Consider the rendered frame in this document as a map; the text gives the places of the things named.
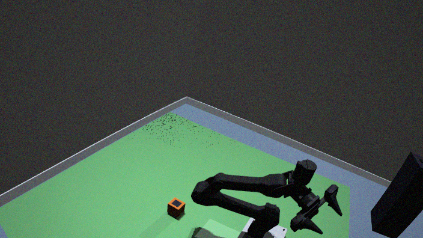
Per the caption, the orange block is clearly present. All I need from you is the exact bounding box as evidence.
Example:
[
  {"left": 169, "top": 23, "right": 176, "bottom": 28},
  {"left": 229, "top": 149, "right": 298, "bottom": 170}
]
[{"left": 167, "top": 197, "right": 186, "bottom": 217}]

